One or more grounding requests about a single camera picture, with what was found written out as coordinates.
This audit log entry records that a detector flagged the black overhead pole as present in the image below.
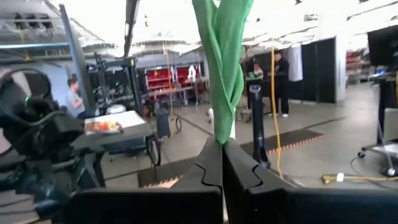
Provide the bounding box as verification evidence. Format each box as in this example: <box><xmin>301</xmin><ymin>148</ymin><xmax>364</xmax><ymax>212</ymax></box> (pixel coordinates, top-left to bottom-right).
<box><xmin>123</xmin><ymin>0</ymin><xmax>141</xmax><ymax>58</ymax></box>

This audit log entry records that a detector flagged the black floor mat striped edge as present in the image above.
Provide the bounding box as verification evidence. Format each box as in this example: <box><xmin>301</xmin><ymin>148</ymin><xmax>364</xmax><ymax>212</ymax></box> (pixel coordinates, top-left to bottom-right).
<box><xmin>137</xmin><ymin>128</ymin><xmax>328</xmax><ymax>189</ymax></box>

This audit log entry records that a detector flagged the black curtain partition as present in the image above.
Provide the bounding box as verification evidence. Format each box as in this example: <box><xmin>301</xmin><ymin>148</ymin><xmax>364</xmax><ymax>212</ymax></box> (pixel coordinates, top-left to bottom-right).
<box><xmin>289</xmin><ymin>37</ymin><xmax>337</xmax><ymax>104</ymax></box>

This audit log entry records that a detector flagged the black floor stand post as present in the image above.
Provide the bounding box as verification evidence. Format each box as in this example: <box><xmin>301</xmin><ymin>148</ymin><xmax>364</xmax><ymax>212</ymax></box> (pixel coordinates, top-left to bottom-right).
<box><xmin>248</xmin><ymin>84</ymin><xmax>271</xmax><ymax>169</ymax></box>

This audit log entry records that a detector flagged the grey desk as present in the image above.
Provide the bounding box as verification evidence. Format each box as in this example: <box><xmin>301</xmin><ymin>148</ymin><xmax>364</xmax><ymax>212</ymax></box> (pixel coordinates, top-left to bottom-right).
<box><xmin>71</xmin><ymin>110</ymin><xmax>162</xmax><ymax>187</ymax></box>

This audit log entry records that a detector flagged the storage shelf with red items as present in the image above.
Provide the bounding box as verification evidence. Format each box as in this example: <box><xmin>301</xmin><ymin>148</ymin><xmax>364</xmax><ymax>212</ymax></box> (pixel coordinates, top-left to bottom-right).
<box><xmin>346</xmin><ymin>51</ymin><xmax>371</xmax><ymax>85</ymax></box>

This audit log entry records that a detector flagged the red storage bin shelf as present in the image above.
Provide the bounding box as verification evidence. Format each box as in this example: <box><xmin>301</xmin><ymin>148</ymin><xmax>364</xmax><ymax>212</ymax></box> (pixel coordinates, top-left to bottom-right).
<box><xmin>145</xmin><ymin>67</ymin><xmax>203</xmax><ymax>100</ymax></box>

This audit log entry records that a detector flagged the black bin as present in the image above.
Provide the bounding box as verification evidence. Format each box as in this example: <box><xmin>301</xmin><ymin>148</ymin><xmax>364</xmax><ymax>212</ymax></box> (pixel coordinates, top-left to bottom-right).
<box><xmin>155</xmin><ymin>107</ymin><xmax>172</xmax><ymax>141</ymax></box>

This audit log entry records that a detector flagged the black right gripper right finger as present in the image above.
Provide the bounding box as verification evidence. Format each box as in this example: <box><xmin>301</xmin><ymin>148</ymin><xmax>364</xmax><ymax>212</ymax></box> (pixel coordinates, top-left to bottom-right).
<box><xmin>223</xmin><ymin>138</ymin><xmax>398</xmax><ymax>224</ymax></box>

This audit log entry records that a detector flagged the yellow cord with white tag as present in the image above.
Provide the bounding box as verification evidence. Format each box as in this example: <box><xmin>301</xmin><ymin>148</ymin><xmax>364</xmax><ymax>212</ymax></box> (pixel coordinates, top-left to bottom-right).
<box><xmin>320</xmin><ymin>172</ymin><xmax>398</xmax><ymax>185</ymax></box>

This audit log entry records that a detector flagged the dark monitor screen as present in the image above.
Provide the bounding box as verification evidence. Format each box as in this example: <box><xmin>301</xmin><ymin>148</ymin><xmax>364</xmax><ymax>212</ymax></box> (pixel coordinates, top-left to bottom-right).
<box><xmin>367</xmin><ymin>25</ymin><xmax>398</xmax><ymax>68</ymax></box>

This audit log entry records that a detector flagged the person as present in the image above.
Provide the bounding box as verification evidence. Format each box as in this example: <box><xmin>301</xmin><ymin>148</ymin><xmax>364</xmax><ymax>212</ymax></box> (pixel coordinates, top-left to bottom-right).
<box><xmin>251</xmin><ymin>58</ymin><xmax>265</xmax><ymax>78</ymax></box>
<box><xmin>269</xmin><ymin>51</ymin><xmax>292</xmax><ymax>118</ymax></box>
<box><xmin>64</xmin><ymin>77</ymin><xmax>91</xmax><ymax>119</ymax></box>

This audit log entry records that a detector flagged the red artificial tulip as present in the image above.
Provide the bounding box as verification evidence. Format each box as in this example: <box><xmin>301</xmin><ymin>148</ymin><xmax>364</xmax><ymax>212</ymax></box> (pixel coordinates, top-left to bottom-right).
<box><xmin>192</xmin><ymin>0</ymin><xmax>254</xmax><ymax>147</ymax></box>

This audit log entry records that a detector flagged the white hanging cloth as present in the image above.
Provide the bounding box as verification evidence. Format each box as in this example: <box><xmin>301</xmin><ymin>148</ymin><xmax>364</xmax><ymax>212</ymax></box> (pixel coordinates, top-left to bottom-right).
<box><xmin>285</xmin><ymin>43</ymin><xmax>304</xmax><ymax>82</ymax></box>

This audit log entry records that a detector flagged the black robot station frame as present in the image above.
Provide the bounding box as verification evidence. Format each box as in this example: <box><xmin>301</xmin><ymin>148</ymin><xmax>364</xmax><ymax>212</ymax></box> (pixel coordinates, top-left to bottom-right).
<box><xmin>88</xmin><ymin>52</ymin><xmax>144</xmax><ymax>118</ymax></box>

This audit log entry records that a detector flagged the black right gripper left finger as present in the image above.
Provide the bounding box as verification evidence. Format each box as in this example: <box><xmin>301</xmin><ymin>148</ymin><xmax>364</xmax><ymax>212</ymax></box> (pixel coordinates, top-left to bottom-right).
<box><xmin>63</xmin><ymin>136</ymin><xmax>224</xmax><ymax>224</ymax></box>

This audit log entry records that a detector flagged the rolling equipment cart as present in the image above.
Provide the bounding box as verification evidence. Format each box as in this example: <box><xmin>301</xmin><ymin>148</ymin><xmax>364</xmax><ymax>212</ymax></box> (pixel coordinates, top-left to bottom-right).
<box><xmin>357</xmin><ymin>73</ymin><xmax>398</xmax><ymax>178</ymax></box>

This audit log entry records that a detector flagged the grey metal frame post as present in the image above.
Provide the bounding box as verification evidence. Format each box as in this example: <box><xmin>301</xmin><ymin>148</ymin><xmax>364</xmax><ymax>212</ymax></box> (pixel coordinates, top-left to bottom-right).
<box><xmin>58</xmin><ymin>3</ymin><xmax>98</xmax><ymax>118</ymax></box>

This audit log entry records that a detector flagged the yellow power cable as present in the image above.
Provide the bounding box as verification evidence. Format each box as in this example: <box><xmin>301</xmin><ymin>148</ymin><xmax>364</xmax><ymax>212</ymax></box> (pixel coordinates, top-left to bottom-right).
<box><xmin>269</xmin><ymin>39</ymin><xmax>284</xmax><ymax>180</ymax></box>

